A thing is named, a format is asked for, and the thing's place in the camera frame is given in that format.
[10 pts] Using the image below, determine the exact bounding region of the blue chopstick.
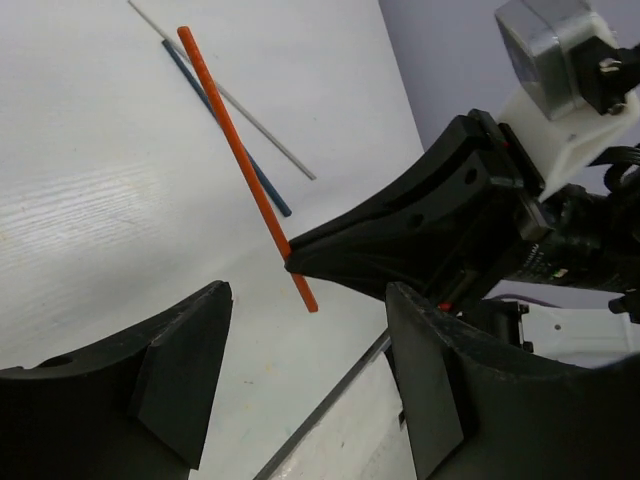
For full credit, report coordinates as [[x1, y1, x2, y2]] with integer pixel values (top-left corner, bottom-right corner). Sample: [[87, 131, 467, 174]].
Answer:
[[160, 39, 293, 219]]

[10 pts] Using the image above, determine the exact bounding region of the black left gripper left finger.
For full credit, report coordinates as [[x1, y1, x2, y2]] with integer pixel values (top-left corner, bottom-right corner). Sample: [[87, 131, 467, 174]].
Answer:
[[1, 281, 233, 479]]

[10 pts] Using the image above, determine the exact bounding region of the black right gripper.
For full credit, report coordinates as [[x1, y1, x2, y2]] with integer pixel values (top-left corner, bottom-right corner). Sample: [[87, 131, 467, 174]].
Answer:
[[424, 109, 639, 305]]

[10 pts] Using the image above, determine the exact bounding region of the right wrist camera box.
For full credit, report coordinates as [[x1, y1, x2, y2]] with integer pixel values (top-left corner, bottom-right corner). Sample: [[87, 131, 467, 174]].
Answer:
[[495, 1, 639, 201]]

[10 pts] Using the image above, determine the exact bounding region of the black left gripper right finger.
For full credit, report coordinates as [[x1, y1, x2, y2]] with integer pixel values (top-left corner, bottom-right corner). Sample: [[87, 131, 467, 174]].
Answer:
[[385, 283, 639, 479]]

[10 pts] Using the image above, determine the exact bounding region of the white chopstick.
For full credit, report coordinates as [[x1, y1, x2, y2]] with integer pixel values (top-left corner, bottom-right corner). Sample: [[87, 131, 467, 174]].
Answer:
[[127, 0, 317, 181]]

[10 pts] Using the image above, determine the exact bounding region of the orange chopstick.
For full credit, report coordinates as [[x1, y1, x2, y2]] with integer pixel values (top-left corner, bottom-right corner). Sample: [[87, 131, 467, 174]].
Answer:
[[176, 25, 320, 314]]

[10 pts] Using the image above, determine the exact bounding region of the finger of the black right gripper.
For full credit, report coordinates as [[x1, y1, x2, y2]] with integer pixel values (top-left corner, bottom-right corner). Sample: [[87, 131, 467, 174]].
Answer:
[[291, 114, 525, 260], [285, 251, 480, 303]]

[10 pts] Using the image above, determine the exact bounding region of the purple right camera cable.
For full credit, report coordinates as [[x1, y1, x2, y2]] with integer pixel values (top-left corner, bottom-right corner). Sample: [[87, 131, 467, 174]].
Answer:
[[494, 293, 559, 309]]

